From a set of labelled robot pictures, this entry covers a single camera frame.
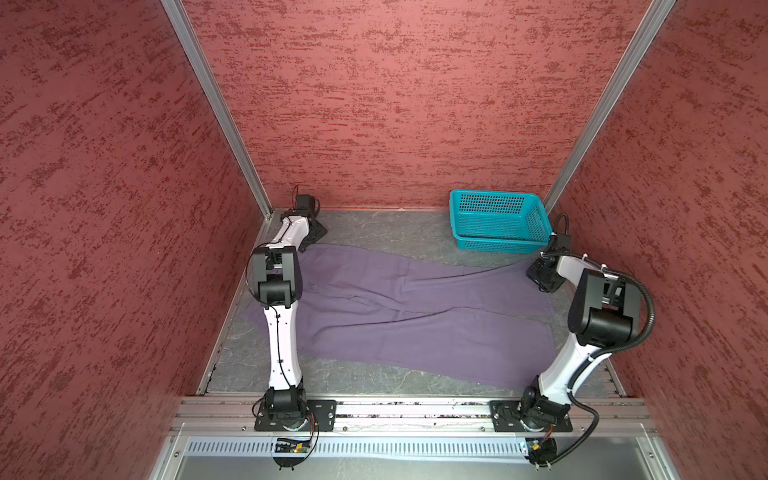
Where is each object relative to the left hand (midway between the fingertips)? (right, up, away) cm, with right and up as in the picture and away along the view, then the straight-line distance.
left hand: (313, 240), depth 108 cm
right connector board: (+66, -51, -37) cm, 91 cm away
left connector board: (+5, -51, -36) cm, 63 cm away
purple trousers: (+58, -26, -16) cm, 65 cm away
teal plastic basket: (+73, +8, +10) cm, 74 cm away
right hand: (+78, -14, -9) cm, 80 cm away
